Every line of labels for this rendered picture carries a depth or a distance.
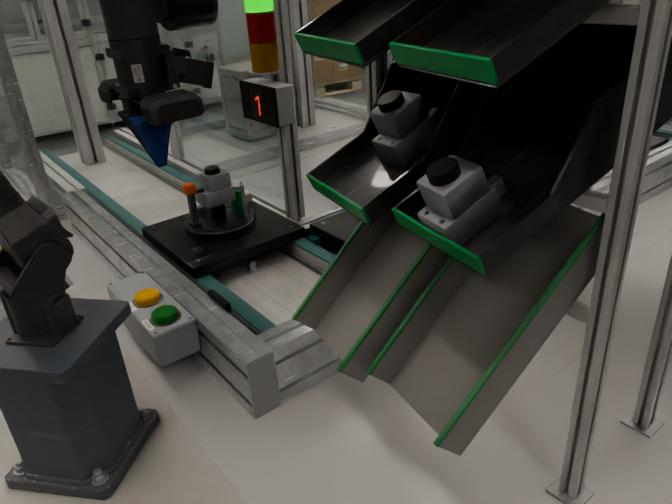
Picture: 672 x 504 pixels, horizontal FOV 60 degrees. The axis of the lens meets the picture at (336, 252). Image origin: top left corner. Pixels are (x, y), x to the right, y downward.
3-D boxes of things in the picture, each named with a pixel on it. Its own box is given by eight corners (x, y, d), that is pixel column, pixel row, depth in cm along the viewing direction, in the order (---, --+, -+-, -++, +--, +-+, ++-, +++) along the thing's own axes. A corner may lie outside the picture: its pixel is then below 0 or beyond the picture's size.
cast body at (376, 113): (403, 169, 65) (379, 117, 61) (380, 161, 68) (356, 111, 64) (454, 124, 67) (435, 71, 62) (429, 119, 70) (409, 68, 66)
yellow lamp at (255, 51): (261, 74, 102) (258, 44, 100) (247, 71, 106) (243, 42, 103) (285, 69, 105) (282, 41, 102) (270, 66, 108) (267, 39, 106)
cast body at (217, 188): (207, 209, 110) (201, 174, 106) (197, 203, 113) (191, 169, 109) (246, 197, 114) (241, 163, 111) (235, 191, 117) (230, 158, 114)
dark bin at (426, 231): (484, 278, 50) (458, 216, 45) (399, 226, 60) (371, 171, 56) (701, 93, 54) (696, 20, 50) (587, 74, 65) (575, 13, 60)
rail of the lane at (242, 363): (255, 420, 82) (245, 358, 77) (72, 230, 146) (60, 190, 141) (287, 402, 85) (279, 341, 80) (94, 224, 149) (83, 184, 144)
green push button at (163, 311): (159, 332, 87) (156, 321, 86) (149, 321, 90) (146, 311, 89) (184, 322, 89) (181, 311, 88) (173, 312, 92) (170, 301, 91)
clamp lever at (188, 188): (192, 224, 110) (186, 186, 107) (188, 221, 111) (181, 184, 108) (209, 219, 112) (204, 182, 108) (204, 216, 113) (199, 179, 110)
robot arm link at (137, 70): (137, 47, 58) (193, 38, 61) (82, 35, 72) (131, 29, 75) (155, 127, 62) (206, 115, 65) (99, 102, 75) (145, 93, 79)
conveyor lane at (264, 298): (273, 383, 89) (265, 330, 84) (97, 223, 149) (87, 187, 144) (406, 313, 104) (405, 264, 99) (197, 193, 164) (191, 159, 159)
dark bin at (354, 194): (369, 226, 60) (339, 172, 56) (314, 189, 71) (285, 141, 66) (559, 75, 65) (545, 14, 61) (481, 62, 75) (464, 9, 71)
